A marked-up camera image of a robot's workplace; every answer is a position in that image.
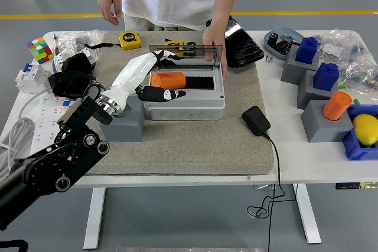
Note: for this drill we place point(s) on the person's left hand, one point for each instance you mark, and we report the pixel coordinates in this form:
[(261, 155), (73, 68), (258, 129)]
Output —
[(214, 41)]

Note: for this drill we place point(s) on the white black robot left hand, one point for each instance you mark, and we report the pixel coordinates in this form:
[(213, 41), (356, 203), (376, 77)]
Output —
[(130, 72)]

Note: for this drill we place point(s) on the person's right hand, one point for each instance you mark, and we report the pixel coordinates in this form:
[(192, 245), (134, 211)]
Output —
[(109, 5)]

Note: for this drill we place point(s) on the orange cylinder battery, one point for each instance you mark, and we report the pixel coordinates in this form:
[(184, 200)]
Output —
[(171, 79), (336, 106)]

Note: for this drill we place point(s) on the grey junction box clear lid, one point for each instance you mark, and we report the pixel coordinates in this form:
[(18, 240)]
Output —
[(186, 110)]

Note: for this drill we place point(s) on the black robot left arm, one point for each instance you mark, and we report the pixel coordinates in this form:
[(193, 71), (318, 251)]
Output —
[(59, 163)]

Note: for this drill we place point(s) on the person's left forearm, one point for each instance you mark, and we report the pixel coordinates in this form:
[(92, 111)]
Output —
[(223, 16)]

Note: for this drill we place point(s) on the blue square battery block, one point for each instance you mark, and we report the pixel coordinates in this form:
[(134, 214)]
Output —
[(325, 78), (307, 51)]

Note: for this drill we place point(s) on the black cylinder capacitor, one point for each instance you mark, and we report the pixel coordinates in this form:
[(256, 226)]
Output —
[(192, 43)]

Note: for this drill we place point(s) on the black glossy wrapped case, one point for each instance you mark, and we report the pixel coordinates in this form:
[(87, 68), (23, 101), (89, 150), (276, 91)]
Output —
[(245, 48)]

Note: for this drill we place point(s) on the clear plastic bag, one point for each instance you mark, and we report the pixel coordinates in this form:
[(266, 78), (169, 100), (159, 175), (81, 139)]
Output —
[(88, 37)]

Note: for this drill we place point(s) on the round yellow tape measure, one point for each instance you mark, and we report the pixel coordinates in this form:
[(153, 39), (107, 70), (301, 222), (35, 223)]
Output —
[(172, 43)]

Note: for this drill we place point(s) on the small white purple breaker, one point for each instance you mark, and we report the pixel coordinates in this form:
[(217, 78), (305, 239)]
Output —
[(88, 54)]

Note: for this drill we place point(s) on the grey block with round hole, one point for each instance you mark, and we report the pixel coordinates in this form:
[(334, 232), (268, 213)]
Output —
[(127, 129)]

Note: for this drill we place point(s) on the small black capacitor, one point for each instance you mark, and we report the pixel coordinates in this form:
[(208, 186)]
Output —
[(273, 39)]

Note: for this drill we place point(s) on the black cloth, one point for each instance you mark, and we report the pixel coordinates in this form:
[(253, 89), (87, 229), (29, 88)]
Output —
[(71, 69)]

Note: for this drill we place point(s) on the silver pen tool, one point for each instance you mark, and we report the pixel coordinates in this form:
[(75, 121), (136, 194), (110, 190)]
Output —
[(55, 44)]

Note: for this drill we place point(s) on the white purple packaged part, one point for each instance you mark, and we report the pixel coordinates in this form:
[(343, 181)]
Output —
[(63, 55)]

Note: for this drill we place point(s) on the brown electronic component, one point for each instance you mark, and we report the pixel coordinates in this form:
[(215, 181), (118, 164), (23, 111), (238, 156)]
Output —
[(282, 46)]

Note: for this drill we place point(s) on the blue-grey oval dish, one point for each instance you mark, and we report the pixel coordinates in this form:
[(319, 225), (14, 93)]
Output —
[(288, 32)]

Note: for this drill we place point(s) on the grey block holder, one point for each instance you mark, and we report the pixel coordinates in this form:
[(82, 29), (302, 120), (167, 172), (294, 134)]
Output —
[(307, 92), (319, 125), (291, 69)]

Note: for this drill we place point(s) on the colourful puzzle cube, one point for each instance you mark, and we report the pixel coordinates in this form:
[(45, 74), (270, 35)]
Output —
[(39, 50)]

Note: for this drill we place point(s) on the black power adapter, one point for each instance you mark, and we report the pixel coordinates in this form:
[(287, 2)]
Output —
[(255, 119)]

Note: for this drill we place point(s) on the grey-brown mat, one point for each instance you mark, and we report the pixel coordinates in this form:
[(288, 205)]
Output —
[(177, 151)]

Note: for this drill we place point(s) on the white circuit breaker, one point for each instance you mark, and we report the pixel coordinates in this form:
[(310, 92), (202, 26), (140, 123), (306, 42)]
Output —
[(29, 78)]

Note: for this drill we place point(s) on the clear bag of parts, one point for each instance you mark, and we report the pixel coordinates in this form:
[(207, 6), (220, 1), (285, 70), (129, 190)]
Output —
[(363, 70), (339, 42)]

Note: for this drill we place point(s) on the white table leg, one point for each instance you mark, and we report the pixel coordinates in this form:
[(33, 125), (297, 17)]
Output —
[(94, 219), (308, 216)]

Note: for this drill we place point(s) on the yellow fruit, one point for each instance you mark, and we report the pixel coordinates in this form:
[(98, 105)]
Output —
[(366, 129)]

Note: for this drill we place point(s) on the blue plastic bin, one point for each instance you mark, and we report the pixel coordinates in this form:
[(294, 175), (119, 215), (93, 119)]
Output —
[(354, 148)]

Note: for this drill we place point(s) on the black desk control panel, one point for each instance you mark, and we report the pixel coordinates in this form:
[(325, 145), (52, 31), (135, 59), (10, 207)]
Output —
[(354, 186)]

